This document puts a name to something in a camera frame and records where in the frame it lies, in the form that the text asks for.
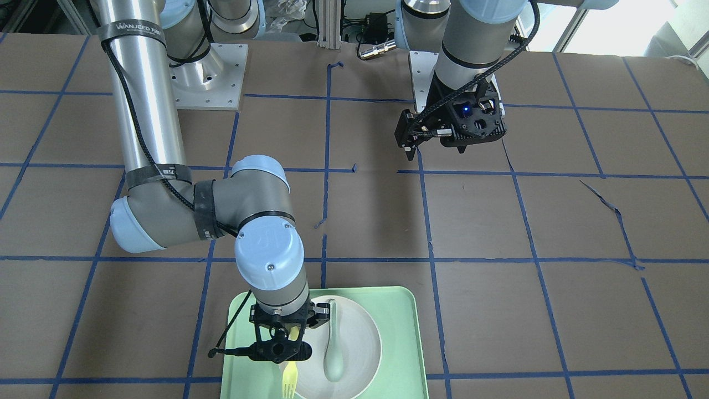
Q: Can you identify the aluminium frame post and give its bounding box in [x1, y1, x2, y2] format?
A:
[314, 1, 343, 50]

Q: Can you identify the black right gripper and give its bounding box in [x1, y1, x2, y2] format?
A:
[249, 300, 330, 341]

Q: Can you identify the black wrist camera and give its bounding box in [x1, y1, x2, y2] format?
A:
[207, 341, 312, 364]
[394, 109, 453, 161]

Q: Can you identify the pale green spoon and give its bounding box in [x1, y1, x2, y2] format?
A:
[323, 299, 345, 383]

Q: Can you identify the silver cable connector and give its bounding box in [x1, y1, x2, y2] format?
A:
[357, 39, 397, 61]

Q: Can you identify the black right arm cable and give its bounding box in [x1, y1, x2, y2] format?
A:
[99, 33, 255, 355]

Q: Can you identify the mint green tray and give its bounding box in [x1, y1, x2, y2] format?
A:
[220, 286, 428, 398]

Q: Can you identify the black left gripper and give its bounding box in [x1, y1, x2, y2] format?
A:
[428, 79, 507, 152]

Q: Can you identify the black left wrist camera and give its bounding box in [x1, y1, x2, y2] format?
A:
[394, 109, 453, 161]

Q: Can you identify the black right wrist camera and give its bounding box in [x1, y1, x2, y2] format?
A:
[207, 341, 312, 364]

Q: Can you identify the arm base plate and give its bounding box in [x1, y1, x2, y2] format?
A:
[171, 43, 249, 111]
[409, 51, 504, 110]

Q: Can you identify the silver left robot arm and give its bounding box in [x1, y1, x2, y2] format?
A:
[394, 1, 541, 161]

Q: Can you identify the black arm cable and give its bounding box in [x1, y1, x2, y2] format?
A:
[99, 33, 255, 355]
[410, 0, 541, 136]

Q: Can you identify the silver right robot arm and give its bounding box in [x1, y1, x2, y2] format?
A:
[97, 1, 330, 334]

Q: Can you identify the yellow plastic fork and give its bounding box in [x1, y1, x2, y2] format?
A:
[281, 326, 300, 398]

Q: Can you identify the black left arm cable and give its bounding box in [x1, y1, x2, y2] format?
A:
[410, 0, 541, 136]

